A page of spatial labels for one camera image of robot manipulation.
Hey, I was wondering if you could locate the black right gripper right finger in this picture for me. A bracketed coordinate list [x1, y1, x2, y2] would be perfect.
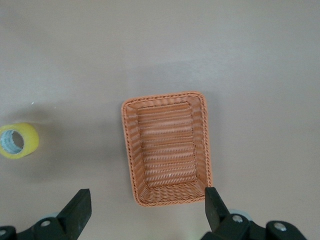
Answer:
[204, 186, 309, 240]

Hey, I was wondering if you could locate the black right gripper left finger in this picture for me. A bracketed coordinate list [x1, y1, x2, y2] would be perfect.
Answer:
[0, 188, 92, 240]

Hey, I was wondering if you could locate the brown wicker basket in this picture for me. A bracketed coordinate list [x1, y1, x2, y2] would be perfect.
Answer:
[121, 90, 214, 208]

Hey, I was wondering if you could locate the yellowish clear tape roll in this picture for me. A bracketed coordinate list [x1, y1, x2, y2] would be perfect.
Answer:
[0, 122, 40, 160]

